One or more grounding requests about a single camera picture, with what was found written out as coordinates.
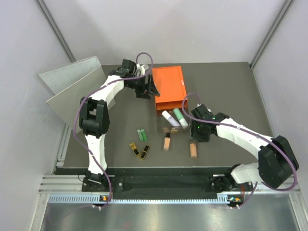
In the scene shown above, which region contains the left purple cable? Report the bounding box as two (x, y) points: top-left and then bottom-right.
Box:
(71, 51), (154, 207)

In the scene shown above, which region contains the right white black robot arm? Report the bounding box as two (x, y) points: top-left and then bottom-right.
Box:
(191, 104), (299, 192)

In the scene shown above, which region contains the clear acrylic drawer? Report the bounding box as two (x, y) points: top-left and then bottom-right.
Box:
(156, 108), (191, 133)

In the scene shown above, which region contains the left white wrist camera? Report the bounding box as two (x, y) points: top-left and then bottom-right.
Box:
(135, 64), (149, 76)

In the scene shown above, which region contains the green lipstick tube left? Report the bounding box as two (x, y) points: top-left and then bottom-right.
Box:
(137, 129), (143, 141)

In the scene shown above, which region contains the lilac white tube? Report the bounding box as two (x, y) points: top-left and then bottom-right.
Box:
(162, 110), (180, 127)

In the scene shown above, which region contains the green lipstick tube right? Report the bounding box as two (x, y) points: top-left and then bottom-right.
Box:
(141, 129), (148, 141)

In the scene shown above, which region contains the green white tube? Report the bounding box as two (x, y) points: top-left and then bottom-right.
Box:
(173, 108), (189, 128)

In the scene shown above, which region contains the green lipstick tube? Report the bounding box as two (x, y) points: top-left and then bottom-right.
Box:
(137, 129), (143, 141)
(141, 129), (148, 141)

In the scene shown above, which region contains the slotted grey cable duct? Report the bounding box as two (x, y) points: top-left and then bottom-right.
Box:
(49, 194), (230, 204)

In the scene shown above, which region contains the orange drawer box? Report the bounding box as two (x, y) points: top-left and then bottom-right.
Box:
(152, 66), (187, 116)

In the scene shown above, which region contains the purple cable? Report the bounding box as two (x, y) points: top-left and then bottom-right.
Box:
(181, 92), (299, 209)
(71, 51), (154, 207)

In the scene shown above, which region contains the gold black compact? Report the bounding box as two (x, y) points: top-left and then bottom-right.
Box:
(140, 145), (150, 159)
(130, 142), (141, 157)

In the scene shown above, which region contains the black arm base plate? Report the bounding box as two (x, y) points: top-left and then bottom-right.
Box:
(82, 175), (242, 193)

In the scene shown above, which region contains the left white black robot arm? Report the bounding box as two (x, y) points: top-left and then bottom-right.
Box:
(79, 59), (160, 192)

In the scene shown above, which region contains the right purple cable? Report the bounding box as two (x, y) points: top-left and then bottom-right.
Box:
(181, 92), (299, 209)

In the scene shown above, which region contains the gold black compact right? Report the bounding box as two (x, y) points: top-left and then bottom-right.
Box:
(140, 145), (150, 159)

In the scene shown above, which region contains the grey metal panel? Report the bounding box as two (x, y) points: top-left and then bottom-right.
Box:
(38, 56), (107, 128)

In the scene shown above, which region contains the aluminium frame rail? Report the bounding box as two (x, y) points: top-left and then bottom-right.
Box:
(39, 175), (301, 194)

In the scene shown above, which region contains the orange tube grey cap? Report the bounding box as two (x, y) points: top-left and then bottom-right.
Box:
(190, 142), (198, 158)

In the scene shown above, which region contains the peach foundation bottle black cap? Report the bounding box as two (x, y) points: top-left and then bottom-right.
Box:
(163, 133), (171, 151)

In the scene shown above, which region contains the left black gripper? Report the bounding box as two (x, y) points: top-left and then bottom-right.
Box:
(126, 74), (159, 100)

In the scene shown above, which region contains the gold black compact left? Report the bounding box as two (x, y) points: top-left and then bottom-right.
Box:
(130, 142), (141, 157)

